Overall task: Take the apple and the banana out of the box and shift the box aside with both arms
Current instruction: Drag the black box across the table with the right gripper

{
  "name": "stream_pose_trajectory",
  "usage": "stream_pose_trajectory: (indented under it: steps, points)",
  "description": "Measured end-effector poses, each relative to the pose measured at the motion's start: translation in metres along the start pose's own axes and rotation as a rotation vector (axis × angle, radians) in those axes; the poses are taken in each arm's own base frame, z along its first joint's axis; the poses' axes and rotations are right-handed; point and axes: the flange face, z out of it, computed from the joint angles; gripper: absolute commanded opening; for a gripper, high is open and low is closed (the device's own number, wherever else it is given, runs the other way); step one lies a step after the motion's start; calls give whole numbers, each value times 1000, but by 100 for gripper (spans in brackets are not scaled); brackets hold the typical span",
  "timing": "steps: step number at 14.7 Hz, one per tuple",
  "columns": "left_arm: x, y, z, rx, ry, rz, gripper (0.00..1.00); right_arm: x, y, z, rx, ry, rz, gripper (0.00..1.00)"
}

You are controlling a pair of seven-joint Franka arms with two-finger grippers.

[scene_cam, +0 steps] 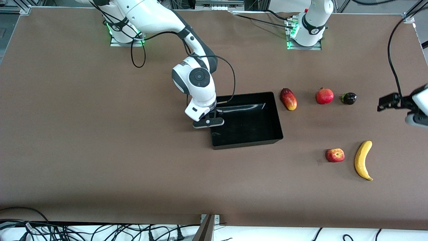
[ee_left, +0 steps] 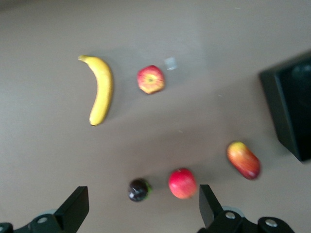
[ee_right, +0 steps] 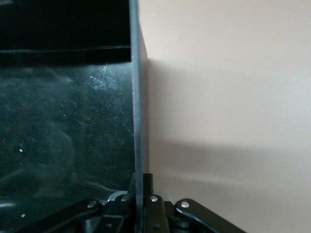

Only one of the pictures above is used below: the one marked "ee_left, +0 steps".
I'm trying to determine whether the red pomegranate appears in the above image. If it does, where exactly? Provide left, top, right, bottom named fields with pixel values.
left=168, top=167, right=198, bottom=200

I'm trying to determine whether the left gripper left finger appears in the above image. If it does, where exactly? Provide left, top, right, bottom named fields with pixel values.
left=13, top=185, right=90, bottom=233

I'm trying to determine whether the dark purple mangosteen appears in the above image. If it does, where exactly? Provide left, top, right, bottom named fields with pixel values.
left=127, top=178, right=153, bottom=203

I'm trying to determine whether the red yellow mango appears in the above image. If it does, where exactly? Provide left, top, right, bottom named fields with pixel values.
left=226, top=141, right=261, bottom=181

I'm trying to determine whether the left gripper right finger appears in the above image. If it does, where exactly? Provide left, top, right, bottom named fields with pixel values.
left=197, top=184, right=296, bottom=233

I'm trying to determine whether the small tape mark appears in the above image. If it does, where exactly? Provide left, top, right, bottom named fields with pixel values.
left=164, top=56, right=177, bottom=71

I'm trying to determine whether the red yellow apple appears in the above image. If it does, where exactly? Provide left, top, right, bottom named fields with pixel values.
left=136, top=64, right=166, bottom=95

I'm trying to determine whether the black rectangular box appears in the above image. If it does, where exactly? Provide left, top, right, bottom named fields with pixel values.
left=258, top=49, right=311, bottom=163

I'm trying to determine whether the yellow banana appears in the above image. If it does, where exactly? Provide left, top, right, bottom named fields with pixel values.
left=77, top=54, right=114, bottom=127

